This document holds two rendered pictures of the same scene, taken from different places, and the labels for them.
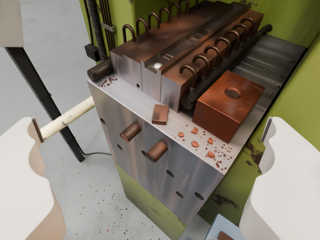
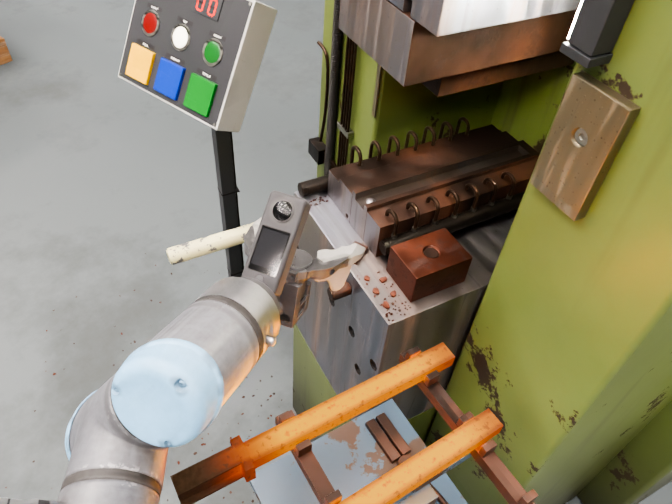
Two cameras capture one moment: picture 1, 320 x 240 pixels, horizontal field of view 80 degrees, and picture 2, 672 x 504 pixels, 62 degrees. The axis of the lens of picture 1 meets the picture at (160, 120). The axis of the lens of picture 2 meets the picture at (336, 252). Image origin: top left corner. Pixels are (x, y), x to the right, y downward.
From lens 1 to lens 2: 0.66 m
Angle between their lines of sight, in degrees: 15
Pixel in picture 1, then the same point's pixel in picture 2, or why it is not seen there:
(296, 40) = not seen: hidden behind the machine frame
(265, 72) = not seen: hidden behind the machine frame
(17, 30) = (240, 114)
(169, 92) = (371, 232)
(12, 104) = (158, 181)
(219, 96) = (414, 250)
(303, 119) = (508, 307)
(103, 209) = (247, 409)
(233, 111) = (417, 267)
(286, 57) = not seen: hidden behind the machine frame
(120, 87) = (327, 212)
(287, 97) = (495, 276)
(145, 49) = (366, 179)
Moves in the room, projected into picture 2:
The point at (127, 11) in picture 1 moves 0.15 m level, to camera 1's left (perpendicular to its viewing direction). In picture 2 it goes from (369, 124) to (307, 104)
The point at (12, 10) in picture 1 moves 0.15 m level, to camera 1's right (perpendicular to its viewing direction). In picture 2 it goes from (244, 94) to (304, 113)
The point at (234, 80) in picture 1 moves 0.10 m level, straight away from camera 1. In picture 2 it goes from (443, 240) to (479, 218)
